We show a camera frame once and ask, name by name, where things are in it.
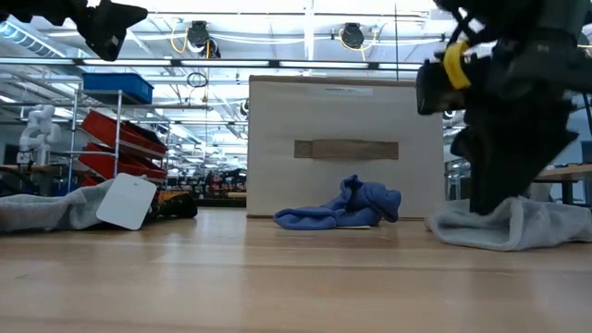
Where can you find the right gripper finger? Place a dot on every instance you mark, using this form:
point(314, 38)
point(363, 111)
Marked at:
point(522, 162)
point(476, 176)

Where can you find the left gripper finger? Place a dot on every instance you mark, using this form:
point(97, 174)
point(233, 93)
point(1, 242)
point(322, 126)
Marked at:
point(111, 28)

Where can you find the grey fleece garment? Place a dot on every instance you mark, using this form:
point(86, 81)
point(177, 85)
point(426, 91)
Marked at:
point(518, 229)

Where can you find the blue fleece cloth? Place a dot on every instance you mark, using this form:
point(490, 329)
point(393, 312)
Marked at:
point(351, 208)

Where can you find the black white-striped garment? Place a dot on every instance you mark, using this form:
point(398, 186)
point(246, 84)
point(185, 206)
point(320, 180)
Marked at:
point(178, 208)

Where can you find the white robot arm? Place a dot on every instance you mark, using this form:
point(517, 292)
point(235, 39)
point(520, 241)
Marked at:
point(39, 131)

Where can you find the wooden workbench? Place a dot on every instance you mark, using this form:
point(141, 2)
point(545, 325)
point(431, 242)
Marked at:
point(564, 173)
point(28, 170)

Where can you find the blue plastic bin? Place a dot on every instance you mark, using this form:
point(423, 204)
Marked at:
point(115, 88)

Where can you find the metal shelf rack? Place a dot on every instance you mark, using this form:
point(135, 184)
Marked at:
point(119, 115)

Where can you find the red plastic bin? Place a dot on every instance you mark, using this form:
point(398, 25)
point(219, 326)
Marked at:
point(99, 159)
point(111, 129)

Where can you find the long overhead light bar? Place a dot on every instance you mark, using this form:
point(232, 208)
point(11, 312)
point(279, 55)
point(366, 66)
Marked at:
point(231, 63)

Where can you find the cardboard box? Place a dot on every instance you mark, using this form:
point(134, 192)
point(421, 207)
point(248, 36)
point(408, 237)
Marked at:
point(347, 115)

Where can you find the white paper hang tag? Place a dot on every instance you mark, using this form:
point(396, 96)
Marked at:
point(127, 201)

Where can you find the long grey garment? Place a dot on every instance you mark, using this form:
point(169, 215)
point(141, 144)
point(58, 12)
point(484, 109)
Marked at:
point(37, 213)

